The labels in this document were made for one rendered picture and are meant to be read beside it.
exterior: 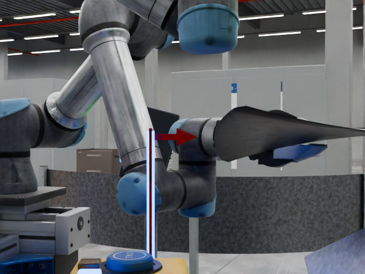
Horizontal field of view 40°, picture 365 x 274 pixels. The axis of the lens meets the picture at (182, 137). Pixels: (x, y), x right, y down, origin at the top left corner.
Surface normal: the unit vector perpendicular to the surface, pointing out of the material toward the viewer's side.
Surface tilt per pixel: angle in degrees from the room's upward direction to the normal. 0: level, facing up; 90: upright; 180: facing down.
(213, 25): 93
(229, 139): 160
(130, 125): 74
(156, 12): 126
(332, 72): 90
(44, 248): 90
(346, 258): 55
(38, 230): 90
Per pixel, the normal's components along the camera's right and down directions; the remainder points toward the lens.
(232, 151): 0.11, 0.92
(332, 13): -0.39, 0.01
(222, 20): 0.41, 0.05
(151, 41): 0.40, 0.84
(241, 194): -0.01, 0.01
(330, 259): -0.65, -0.56
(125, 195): -0.68, 0.01
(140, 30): 0.55, 0.67
